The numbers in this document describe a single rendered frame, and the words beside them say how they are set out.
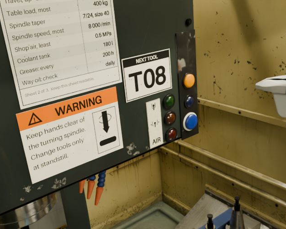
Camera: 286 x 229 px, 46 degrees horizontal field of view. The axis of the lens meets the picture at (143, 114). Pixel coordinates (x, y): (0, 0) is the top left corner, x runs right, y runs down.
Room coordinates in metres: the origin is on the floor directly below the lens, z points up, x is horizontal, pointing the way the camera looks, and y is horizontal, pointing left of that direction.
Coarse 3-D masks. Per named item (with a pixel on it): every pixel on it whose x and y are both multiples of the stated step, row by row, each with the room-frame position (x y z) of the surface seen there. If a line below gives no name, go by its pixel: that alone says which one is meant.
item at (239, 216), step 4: (232, 208) 0.79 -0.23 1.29; (240, 208) 0.79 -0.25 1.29; (232, 212) 0.79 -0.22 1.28; (236, 212) 0.78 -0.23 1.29; (240, 212) 0.78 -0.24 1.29; (232, 216) 0.78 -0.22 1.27; (236, 216) 0.78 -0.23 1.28; (240, 216) 0.78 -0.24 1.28; (232, 220) 0.78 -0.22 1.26; (236, 220) 0.77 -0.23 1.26; (240, 220) 0.77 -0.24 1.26; (232, 224) 0.78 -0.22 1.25; (236, 224) 0.77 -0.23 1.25; (240, 224) 0.77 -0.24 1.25; (232, 228) 0.78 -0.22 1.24; (236, 228) 0.77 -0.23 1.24; (240, 228) 0.77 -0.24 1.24; (244, 228) 0.78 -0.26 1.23
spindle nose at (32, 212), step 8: (40, 200) 0.55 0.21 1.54; (48, 200) 0.56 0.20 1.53; (24, 208) 0.52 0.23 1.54; (32, 208) 0.53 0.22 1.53; (40, 208) 0.54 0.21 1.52; (48, 208) 0.56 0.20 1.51; (0, 216) 0.51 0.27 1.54; (8, 216) 0.51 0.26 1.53; (16, 216) 0.52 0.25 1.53; (24, 216) 0.52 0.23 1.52; (32, 216) 0.53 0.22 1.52; (40, 216) 0.54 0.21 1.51; (0, 224) 0.51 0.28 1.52; (8, 224) 0.51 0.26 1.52; (16, 224) 0.52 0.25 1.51; (24, 224) 0.52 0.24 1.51
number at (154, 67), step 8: (152, 64) 0.55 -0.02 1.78; (160, 64) 0.56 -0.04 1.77; (144, 72) 0.54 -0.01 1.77; (152, 72) 0.55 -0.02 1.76; (160, 72) 0.56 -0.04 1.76; (144, 80) 0.54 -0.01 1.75; (152, 80) 0.55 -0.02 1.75; (160, 80) 0.56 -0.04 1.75; (144, 88) 0.54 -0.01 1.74; (152, 88) 0.55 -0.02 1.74
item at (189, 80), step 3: (186, 75) 0.59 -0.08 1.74; (189, 75) 0.59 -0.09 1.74; (192, 75) 0.59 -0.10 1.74; (186, 78) 0.58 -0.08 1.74; (189, 78) 0.59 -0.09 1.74; (192, 78) 0.59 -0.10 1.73; (186, 81) 0.58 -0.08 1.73; (189, 81) 0.59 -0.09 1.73; (192, 81) 0.59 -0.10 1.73; (186, 84) 0.58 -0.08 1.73; (189, 84) 0.59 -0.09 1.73; (192, 84) 0.59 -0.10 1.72; (189, 87) 0.59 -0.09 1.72
